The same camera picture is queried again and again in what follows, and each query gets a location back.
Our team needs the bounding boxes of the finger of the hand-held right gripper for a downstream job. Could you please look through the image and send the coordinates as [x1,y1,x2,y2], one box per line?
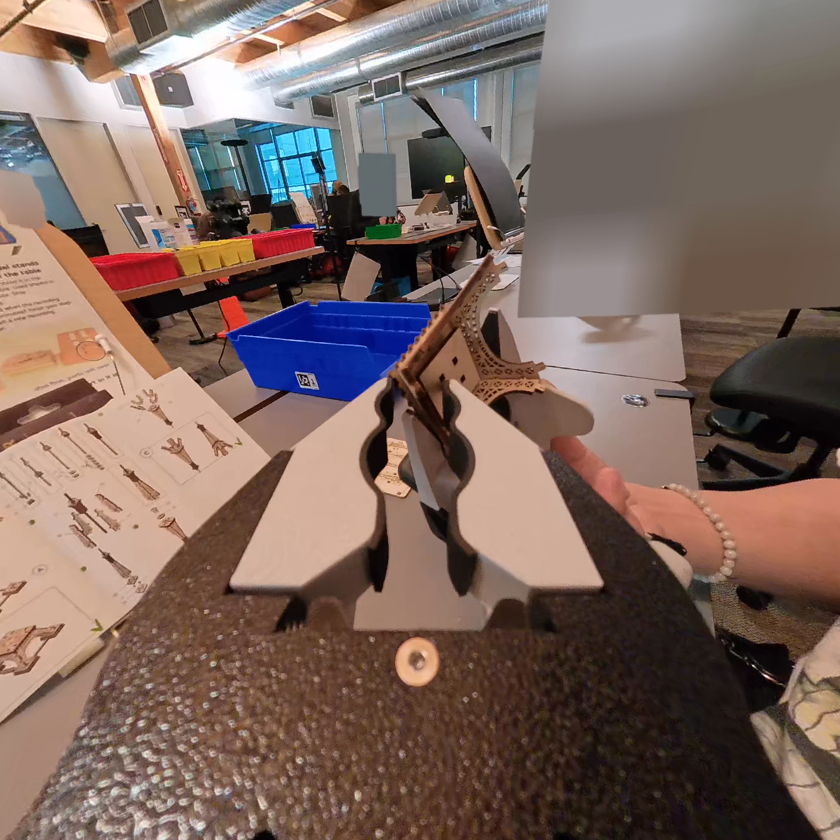
[400,408,462,513]
[482,307,596,455]

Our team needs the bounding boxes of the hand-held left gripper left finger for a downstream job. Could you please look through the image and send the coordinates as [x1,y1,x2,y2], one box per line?
[228,378,396,601]

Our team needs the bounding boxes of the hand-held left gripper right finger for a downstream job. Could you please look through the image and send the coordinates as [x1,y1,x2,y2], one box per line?
[443,379,605,602]

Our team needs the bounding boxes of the wooden tower model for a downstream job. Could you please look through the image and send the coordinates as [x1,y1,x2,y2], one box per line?
[387,252,547,460]

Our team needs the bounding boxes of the person's right forearm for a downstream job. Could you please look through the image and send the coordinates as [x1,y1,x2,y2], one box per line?
[676,478,840,614]

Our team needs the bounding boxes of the white office desk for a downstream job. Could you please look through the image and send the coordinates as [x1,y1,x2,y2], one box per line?
[403,259,687,383]

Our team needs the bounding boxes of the grey desk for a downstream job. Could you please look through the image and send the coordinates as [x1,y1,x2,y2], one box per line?
[0,364,701,828]
[202,367,290,421]

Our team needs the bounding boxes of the person's right hand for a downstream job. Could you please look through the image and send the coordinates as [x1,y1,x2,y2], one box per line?
[550,436,721,580]

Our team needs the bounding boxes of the small wooden puzzle piece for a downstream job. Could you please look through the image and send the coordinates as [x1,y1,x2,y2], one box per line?
[379,436,414,497]

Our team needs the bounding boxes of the white monitor stand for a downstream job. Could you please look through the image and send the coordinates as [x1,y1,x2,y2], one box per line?
[577,315,644,343]

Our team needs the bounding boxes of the assembly instruction booklet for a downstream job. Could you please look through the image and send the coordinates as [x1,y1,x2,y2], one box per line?
[0,367,271,724]

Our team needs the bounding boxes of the blue plastic bin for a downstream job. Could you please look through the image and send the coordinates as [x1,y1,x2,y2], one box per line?
[226,300,434,403]

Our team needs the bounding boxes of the white paper board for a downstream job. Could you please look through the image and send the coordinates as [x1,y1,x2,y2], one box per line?
[341,252,383,303]

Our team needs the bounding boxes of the black office chair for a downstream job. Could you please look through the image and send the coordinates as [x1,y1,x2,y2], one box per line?
[696,335,840,492]

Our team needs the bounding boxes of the orange chair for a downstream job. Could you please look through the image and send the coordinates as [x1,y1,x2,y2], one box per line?
[215,295,252,340]

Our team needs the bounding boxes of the wooden table black legs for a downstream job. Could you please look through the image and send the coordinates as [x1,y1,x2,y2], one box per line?
[346,221,479,293]

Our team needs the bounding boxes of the long wooden table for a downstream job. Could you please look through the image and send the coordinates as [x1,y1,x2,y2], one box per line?
[115,245,326,345]

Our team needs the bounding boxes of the tan wooden board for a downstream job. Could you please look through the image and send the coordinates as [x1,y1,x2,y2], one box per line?
[36,225,173,382]

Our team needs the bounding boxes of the dark tilted panel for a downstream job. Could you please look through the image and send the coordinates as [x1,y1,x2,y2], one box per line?
[412,87,527,232]

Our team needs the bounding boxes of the black monitor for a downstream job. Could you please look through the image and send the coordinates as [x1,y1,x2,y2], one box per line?
[407,134,470,201]

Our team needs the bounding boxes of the large red plastic bin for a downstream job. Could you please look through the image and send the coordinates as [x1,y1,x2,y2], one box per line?
[88,251,185,291]

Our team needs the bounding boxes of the printed instruction sheet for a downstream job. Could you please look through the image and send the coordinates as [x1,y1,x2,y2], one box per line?
[0,220,129,421]

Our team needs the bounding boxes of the person's patterned clothing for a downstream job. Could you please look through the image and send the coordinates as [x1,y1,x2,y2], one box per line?
[689,577,840,840]

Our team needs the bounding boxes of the black floor lamp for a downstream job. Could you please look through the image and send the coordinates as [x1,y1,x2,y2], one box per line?
[220,136,253,198]

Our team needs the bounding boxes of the white pearl bracelet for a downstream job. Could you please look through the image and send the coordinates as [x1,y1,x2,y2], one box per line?
[659,483,737,584]

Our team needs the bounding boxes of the silver ventilation duct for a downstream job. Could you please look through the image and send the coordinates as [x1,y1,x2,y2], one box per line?
[272,36,546,109]
[238,0,549,89]
[105,0,395,74]

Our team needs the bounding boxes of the wooden post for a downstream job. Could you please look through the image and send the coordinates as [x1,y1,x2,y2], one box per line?
[130,73,193,206]

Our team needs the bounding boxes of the black wall speaker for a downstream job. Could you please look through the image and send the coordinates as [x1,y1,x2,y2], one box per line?
[152,71,195,110]

